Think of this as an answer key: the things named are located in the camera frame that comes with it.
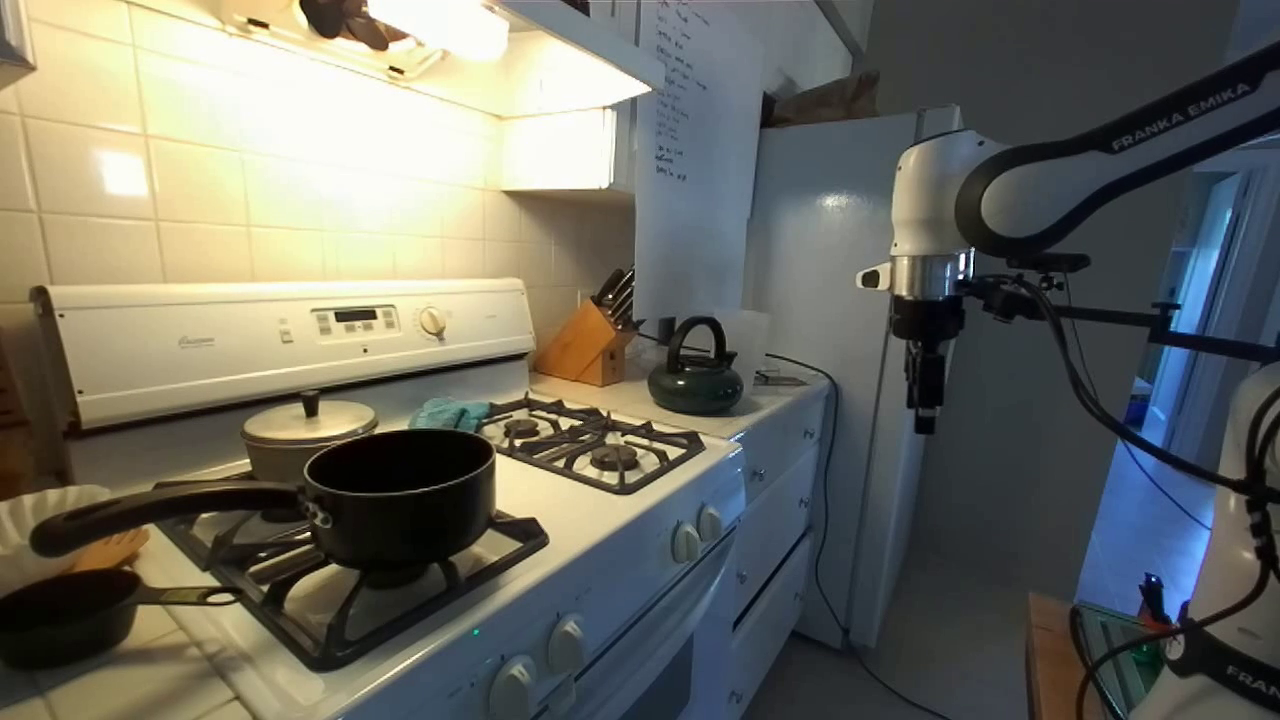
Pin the dark green kettle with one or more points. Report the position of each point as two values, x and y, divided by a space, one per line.
692 387

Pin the silver lidded pot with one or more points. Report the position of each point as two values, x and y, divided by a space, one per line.
303 433

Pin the teal cloth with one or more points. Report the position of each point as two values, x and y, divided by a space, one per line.
445 417

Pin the kitchen knife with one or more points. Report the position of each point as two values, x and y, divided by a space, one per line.
624 308
610 288

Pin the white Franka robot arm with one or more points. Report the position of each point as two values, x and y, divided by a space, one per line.
934 203

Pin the brown cardboard box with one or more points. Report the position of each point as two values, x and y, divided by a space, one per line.
822 102

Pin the wooden knife block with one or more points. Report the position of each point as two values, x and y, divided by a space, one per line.
582 348

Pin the white stove knob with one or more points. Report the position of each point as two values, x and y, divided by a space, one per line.
564 644
512 690
684 540
711 522

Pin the wooden spatula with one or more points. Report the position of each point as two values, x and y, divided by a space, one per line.
115 549

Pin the white gas stove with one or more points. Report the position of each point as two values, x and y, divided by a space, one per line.
200 345

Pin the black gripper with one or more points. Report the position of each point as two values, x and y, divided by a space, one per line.
925 326

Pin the small black frying pan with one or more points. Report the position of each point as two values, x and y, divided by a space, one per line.
66 616

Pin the black burner grate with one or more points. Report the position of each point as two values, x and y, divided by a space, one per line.
304 624
603 460

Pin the white range hood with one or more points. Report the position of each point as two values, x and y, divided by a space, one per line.
561 72

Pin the white plate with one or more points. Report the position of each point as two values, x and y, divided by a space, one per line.
41 522

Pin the wooden table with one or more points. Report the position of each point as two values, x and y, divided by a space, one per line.
1052 666

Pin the green striped board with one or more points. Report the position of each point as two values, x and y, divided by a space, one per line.
1114 654

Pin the black saucepan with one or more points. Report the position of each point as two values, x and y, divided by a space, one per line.
401 502

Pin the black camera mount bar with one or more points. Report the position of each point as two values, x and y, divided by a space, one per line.
1123 317

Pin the white refrigerator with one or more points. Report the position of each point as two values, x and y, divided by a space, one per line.
825 266

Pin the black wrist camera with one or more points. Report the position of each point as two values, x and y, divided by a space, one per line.
1000 299

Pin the small white wall box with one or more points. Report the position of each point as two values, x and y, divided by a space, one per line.
561 149

